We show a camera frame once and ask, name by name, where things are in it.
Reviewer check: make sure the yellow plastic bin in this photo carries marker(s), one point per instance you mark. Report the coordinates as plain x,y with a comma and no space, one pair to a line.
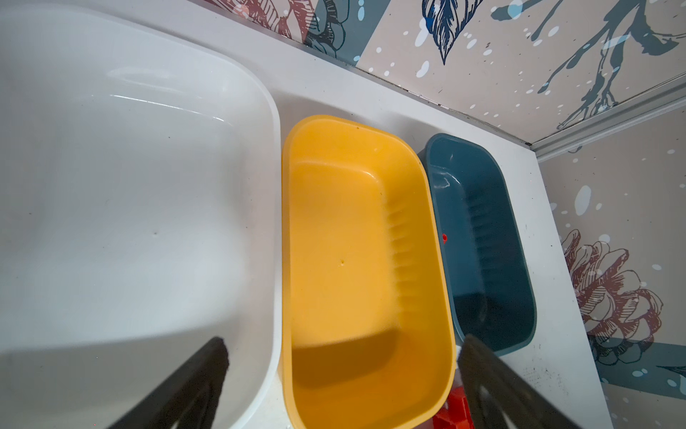
367,335

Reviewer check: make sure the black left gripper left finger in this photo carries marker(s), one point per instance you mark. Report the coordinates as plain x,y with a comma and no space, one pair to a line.
189,397

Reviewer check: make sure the dark teal plastic bin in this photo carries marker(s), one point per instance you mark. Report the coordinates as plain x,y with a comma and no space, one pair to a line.
489,287

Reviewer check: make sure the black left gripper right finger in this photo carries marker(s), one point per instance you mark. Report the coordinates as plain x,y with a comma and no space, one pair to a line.
498,397

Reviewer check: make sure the small red lego brick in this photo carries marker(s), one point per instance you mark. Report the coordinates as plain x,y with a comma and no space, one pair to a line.
455,414

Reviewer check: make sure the white plastic bin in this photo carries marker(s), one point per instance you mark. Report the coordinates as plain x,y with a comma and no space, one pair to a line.
140,218

